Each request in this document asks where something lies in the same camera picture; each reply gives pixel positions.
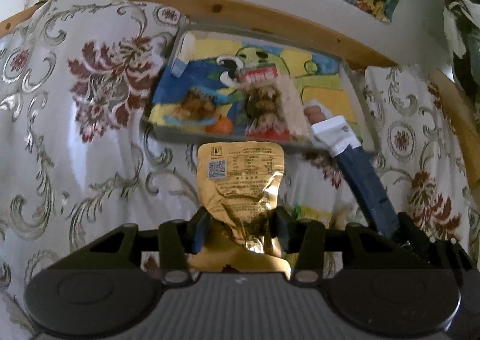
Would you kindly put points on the blue rimmed fried snack bag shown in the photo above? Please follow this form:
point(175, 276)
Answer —
point(200, 106)

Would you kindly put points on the white rice cracker bar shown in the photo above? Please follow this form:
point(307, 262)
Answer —
point(292, 109)

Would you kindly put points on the floral white bed cover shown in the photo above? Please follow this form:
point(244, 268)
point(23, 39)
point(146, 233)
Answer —
point(79, 156)

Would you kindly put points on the dark blue packet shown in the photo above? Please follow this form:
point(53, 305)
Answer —
point(345, 148)

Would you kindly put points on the gold foil snack pouch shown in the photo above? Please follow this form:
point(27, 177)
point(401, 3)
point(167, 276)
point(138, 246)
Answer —
point(238, 184)

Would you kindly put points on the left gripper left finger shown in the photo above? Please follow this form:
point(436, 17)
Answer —
point(177, 239)

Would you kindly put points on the wooden bed frame rail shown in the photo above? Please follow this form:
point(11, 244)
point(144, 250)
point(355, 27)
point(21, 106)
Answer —
point(273, 22)

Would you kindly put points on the red label braised egg pack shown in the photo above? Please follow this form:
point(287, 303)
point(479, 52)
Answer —
point(261, 105)

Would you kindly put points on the clear bag of clothes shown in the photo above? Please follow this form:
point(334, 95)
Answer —
point(461, 28)

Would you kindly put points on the grey tray with painting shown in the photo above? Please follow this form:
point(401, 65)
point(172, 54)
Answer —
point(225, 83)

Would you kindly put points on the yellow green snack packet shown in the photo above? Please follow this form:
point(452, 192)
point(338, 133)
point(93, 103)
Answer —
point(301, 211)

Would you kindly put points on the sausage pack blue white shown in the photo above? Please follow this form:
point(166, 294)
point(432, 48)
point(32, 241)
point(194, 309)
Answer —
point(316, 112)

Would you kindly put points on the round pastry in clear wrap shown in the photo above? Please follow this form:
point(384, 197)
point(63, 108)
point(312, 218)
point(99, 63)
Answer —
point(344, 216)

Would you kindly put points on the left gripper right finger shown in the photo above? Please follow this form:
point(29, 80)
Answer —
point(306, 238)

